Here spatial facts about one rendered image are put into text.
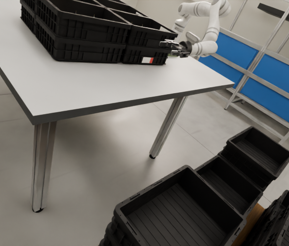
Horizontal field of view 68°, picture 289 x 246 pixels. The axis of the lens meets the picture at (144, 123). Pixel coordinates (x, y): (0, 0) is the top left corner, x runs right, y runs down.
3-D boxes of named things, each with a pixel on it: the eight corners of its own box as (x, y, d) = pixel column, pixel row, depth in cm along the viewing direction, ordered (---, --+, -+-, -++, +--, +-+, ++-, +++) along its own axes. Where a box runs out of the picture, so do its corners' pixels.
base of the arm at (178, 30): (168, 43, 186) (177, 23, 176) (176, 48, 183) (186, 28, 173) (163, 43, 179) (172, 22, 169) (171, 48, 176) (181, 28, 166)
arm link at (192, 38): (186, 30, 108) (195, 31, 112) (178, 51, 115) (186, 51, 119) (198, 38, 103) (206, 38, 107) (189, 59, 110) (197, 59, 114)
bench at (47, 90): (108, 69, 293) (122, 15, 256) (197, 144, 216) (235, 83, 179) (-44, 72, 183) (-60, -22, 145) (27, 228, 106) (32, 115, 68)
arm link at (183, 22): (191, 5, 168) (181, 27, 177) (182, 0, 163) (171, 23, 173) (196, 8, 161) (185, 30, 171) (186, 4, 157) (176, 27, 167)
